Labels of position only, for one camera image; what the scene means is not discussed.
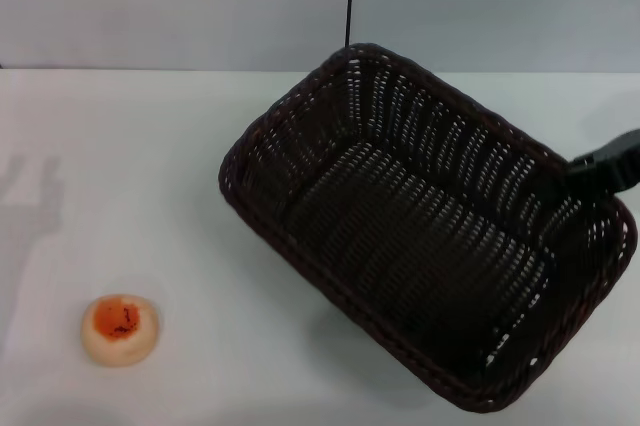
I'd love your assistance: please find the round bun with orange centre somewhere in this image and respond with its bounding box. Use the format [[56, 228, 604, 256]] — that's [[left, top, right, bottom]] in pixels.
[[80, 293, 163, 368]]

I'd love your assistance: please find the dark brown woven basket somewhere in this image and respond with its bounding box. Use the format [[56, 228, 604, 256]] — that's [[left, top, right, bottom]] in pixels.
[[217, 42, 640, 413]]

